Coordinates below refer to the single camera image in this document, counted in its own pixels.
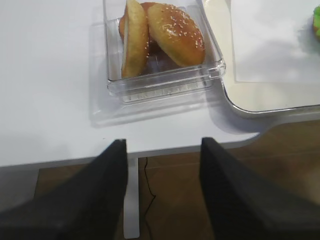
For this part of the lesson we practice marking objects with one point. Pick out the sesame bun top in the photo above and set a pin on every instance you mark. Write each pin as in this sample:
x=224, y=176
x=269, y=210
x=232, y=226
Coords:
x=177, y=34

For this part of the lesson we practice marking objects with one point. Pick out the plain brown bun rear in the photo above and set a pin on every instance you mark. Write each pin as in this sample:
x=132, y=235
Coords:
x=123, y=25

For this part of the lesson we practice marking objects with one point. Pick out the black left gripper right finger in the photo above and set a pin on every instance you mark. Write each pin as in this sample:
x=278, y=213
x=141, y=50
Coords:
x=242, y=205

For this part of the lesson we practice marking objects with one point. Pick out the white paper sheet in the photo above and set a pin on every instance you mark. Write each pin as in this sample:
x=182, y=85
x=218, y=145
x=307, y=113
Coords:
x=274, y=42

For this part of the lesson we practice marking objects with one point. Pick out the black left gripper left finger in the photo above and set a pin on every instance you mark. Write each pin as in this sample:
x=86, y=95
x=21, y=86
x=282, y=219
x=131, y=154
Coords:
x=85, y=207

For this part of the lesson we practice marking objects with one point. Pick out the round green lettuce leaf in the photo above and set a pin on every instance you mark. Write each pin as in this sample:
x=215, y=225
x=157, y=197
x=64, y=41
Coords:
x=316, y=21

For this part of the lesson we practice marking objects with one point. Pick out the white table leg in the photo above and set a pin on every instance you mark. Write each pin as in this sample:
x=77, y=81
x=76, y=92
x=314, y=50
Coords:
x=131, y=207

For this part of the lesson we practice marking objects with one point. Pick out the clear bun box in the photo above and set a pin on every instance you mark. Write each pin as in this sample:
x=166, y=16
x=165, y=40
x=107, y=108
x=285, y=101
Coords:
x=163, y=88

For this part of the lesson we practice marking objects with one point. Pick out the bun bottom on edge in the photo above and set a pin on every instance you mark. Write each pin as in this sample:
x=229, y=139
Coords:
x=136, y=40

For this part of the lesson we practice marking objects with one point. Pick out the white metal tray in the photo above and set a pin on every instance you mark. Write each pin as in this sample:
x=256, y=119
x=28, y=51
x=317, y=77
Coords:
x=253, y=99

